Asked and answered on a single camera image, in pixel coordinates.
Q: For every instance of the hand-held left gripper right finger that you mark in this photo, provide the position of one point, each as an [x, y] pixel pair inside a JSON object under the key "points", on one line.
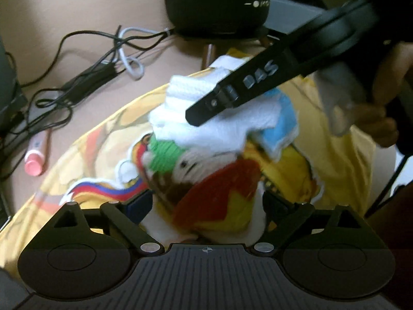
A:
{"points": [[272, 205]]}

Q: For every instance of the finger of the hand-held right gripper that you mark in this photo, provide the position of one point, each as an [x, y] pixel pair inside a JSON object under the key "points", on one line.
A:
{"points": [[203, 109]]}

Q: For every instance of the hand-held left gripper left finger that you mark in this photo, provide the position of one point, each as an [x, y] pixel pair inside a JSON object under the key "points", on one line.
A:
{"points": [[142, 201]]}

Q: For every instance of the white tissue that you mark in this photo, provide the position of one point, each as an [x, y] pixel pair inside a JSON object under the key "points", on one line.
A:
{"points": [[200, 135]]}

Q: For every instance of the blue wet wipe packet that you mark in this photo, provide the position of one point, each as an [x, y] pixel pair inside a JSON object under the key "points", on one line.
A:
{"points": [[284, 126]]}

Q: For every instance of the person's right hand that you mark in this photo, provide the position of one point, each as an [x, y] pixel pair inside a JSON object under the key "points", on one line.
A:
{"points": [[397, 77]]}

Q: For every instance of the white cloth tag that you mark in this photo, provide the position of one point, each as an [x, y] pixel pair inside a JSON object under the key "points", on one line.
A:
{"points": [[226, 63]]}

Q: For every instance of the green brown crocheted doll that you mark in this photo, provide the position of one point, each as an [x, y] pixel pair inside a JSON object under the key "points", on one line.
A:
{"points": [[164, 155]]}

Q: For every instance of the yellow printed cloth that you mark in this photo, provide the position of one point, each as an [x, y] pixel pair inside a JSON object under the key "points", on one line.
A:
{"points": [[338, 168]]}

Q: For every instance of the black appliance with gold trim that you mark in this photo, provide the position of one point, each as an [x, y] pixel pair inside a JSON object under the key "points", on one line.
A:
{"points": [[216, 13]]}

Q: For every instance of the pink capped small bottle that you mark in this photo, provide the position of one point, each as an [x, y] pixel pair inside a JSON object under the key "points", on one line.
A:
{"points": [[34, 164]]}

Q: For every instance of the black power adapter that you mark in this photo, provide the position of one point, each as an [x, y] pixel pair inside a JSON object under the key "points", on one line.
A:
{"points": [[87, 84]]}

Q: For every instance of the brown wooden post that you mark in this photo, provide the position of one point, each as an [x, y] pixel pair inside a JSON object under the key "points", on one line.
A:
{"points": [[209, 56]]}

